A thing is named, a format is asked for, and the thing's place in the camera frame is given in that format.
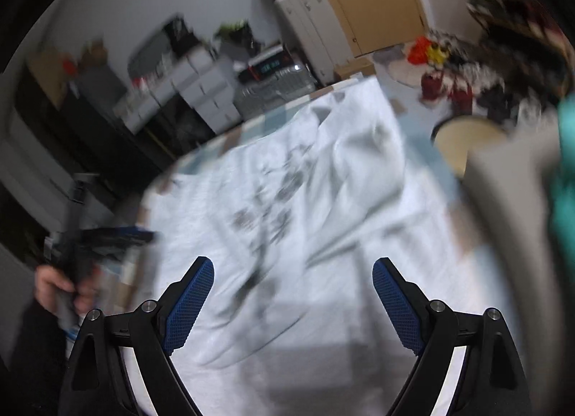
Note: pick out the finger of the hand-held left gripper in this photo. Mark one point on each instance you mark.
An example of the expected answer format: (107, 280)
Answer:
(121, 236)

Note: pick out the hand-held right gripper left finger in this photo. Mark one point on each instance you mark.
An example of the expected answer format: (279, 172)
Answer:
(191, 303)

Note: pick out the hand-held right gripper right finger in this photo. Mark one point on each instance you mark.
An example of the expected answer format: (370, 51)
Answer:
(397, 303)

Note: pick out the light grey hoodie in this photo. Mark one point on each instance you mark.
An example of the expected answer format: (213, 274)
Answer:
(314, 218)

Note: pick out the person's left forearm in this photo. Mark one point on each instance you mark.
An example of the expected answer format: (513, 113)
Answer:
(36, 353)

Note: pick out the person's left hand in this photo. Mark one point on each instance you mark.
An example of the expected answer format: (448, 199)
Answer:
(49, 285)

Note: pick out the black cabinet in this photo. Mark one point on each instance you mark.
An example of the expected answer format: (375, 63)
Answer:
(90, 137)

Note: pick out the dark grey mini fridge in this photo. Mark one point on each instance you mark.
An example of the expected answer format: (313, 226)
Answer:
(103, 83)

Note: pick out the grey storage box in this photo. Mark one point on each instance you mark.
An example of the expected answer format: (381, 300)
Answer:
(512, 200)

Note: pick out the grey drawer unit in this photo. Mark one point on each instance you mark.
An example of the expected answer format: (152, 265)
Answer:
(193, 83)

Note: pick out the large cardboard box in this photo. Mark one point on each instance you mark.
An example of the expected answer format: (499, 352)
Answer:
(47, 76)

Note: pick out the red box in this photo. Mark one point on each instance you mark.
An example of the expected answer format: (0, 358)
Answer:
(70, 67)

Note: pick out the round beige stool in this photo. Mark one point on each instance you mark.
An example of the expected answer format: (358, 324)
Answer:
(471, 142)

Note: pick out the open cardboard box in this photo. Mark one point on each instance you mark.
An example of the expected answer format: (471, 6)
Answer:
(93, 54)

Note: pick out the black bag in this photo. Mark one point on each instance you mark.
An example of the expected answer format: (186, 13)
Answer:
(179, 34)

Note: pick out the teal cloth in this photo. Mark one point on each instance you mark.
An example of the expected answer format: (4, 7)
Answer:
(566, 173)

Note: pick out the red bag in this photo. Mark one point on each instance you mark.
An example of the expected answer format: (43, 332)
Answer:
(432, 88)
(462, 94)

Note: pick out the black box teal print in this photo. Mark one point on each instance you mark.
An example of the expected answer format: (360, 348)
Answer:
(267, 66)

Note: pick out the bouquet in black wrapping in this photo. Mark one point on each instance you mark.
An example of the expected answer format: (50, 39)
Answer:
(233, 36)

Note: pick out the grey floor mat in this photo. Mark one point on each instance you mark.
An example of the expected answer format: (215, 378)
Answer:
(402, 67)

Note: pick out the flat cardboard box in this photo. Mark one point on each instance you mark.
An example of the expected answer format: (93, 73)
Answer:
(355, 70)

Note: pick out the row of shoes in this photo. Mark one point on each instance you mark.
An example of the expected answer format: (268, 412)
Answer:
(507, 83)

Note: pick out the yellow toy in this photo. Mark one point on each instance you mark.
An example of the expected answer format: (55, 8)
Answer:
(438, 53)

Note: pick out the orange plastic bag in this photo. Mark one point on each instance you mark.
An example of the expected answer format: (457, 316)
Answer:
(418, 49)

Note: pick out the white suitcase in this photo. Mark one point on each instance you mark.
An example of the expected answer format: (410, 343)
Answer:
(314, 34)

